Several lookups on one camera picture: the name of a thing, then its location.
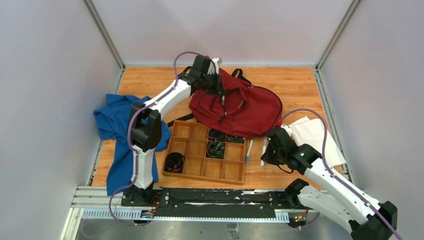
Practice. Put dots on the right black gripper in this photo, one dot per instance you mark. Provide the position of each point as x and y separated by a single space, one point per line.
267 157

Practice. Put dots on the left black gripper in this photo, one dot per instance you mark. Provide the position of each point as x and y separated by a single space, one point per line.
216 86

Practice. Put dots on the red backpack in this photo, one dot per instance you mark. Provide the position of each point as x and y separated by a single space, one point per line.
249 110

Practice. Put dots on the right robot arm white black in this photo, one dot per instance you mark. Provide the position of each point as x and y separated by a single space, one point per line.
362 216

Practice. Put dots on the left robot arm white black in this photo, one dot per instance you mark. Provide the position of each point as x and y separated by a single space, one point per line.
144 130

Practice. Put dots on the blue capped marker right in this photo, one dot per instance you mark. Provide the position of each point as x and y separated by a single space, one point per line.
263 149

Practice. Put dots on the blue capped marker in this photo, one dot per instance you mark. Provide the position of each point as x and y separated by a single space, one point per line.
249 149
263 149

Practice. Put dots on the white paper towel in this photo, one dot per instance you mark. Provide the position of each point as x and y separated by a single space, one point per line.
311 132

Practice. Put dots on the blue capped marker left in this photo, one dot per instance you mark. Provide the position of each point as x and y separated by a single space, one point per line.
249 149

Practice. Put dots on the wooden compartment tray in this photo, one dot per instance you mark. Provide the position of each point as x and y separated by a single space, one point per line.
186 154

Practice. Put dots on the blue cloth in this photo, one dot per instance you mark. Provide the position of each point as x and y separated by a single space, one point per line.
112 121

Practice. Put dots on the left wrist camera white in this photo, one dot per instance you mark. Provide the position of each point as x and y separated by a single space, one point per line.
214 65

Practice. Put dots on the coiled cable tray middle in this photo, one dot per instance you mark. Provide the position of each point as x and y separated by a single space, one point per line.
215 149

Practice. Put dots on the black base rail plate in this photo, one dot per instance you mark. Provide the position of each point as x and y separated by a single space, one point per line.
215 202

